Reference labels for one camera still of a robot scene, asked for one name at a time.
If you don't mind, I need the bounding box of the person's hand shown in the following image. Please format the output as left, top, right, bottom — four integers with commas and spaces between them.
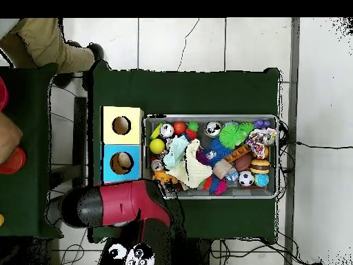
0, 112, 24, 166

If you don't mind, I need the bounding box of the mint green cloth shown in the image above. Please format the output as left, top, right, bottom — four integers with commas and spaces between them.
162, 135, 191, 171

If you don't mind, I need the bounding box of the cream waffle cloth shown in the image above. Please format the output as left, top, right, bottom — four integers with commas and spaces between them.
165, 137, 213, 190

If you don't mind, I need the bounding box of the wooden box with three holes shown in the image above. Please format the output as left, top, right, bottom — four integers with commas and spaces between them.
100, 106, 145, 186

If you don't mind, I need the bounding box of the red round cap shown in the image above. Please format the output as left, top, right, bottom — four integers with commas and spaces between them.
0, 146, 27, 175

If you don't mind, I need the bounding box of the pink round dish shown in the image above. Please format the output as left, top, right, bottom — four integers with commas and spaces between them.
0, 76, 9, 111

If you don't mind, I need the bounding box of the green cloth table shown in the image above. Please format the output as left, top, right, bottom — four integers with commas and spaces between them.
0, 62, 63, 239
88, 59, 283, 244

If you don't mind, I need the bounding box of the black floor stand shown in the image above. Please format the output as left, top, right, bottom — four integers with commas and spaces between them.
48, 97, 89, 219

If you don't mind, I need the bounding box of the person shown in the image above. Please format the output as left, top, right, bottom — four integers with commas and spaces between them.
0, 18, 105, 89

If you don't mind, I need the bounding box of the yellow ball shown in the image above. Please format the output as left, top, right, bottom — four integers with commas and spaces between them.
149, 138, 166, 155

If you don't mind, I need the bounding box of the red-orange ball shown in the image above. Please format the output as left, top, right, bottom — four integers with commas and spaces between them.
173, 121, 188, 136

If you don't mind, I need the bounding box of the blue furry googly-eyed toy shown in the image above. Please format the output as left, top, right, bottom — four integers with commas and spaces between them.
205, 137, 234, 166

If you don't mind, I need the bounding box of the large green spiky ball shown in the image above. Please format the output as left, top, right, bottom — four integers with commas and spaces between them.
219, 124, 244, 148

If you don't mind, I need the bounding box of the brown toy football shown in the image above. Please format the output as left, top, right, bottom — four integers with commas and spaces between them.
234, 153, 254, 172

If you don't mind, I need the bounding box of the small soccer ball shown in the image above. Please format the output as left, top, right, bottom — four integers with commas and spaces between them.
238, 170, 255, 187

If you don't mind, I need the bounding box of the toy burger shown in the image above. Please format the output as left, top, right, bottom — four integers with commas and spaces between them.
250, 159, 271, 175

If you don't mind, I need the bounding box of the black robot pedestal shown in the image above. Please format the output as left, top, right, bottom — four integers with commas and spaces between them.
172, 238, 221, 265

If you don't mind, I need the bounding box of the colourful rope knot toy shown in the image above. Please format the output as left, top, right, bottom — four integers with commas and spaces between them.
245, 128, 279, 159

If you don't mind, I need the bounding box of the wire mesh bin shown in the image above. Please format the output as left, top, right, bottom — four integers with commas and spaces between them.
143, 115, 279, 201

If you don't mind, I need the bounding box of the black cable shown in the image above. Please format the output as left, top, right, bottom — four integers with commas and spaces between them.
278, 118, 353, 166

